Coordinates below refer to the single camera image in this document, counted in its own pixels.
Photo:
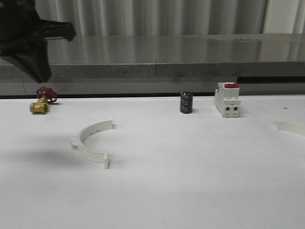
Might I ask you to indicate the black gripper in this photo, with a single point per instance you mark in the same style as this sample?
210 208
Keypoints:
18 20

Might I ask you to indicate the white half pipe clamp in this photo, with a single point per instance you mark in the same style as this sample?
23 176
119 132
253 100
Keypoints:
293 127
91 154

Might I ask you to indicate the brass valve red handwheel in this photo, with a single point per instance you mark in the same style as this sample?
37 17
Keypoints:
45 95

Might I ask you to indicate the black cylindrical capacitor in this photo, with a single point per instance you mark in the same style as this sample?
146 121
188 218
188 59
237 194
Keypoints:
186 102

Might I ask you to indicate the grey stone counter ledge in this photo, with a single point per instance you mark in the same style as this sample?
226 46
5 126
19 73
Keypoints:
114 65

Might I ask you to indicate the white circuit breaker red switch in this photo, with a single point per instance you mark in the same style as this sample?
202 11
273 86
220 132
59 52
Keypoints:
227 99

